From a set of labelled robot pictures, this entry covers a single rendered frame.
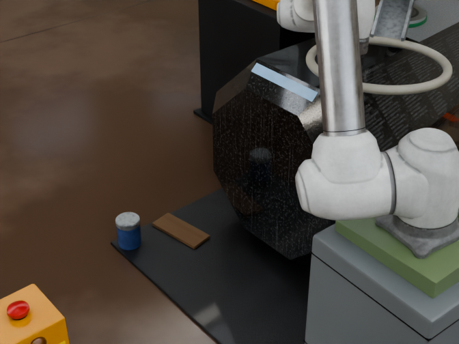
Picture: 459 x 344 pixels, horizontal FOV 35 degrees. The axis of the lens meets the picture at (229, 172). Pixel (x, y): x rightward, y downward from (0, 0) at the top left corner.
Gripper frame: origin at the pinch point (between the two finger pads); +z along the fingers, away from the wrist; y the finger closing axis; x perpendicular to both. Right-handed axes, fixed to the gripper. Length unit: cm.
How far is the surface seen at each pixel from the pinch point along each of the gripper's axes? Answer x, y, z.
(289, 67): 32.8, 21.5, -0.9
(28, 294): 3, -133, -13
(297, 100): 22.5, 9.6, 5.3
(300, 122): 18.4, 5.2, 11.0
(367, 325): -38, -62, 26
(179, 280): 56, -16, 83
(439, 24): 0, 88, -6
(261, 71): 42.2, 17.5, 1.6
